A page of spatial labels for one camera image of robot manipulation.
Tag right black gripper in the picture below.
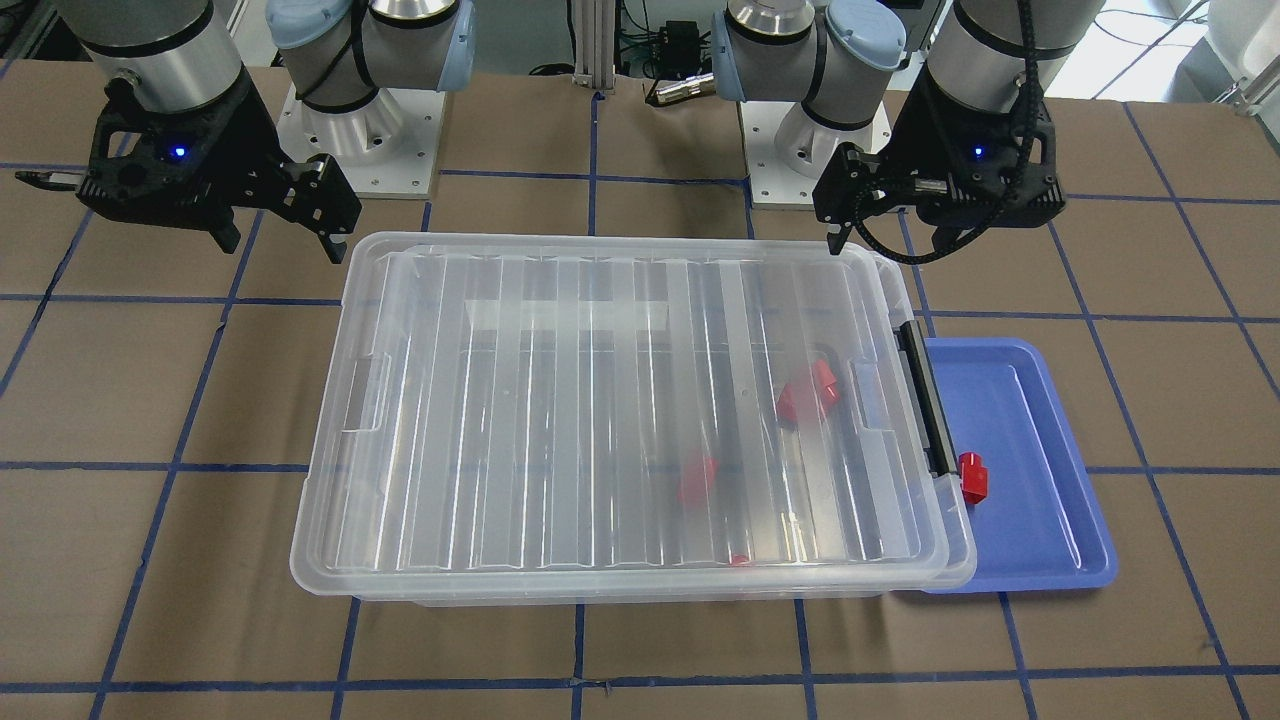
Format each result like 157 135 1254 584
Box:
15 70 362 265

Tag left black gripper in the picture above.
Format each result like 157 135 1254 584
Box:
813 70 1066 266

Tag clear plastic box lid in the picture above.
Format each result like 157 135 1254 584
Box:
291 232 951 598

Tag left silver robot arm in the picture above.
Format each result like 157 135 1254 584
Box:
710 1 1075 266

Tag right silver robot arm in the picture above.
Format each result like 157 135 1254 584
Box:
15 1 475 264

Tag red block pair in box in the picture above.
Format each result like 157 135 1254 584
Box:
774 357 842 427

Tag clear plastic storage box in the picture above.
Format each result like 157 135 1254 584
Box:
340 232 979 607

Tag red block under lid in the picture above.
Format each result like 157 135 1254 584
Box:
677 454 719 509

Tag blue plastic tray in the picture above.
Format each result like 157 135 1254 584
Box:
925 337 1117 594

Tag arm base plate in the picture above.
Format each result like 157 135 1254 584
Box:
276 88 451 200
739 102 891 211

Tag black box latch handle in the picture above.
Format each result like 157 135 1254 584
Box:
893 320 959 477

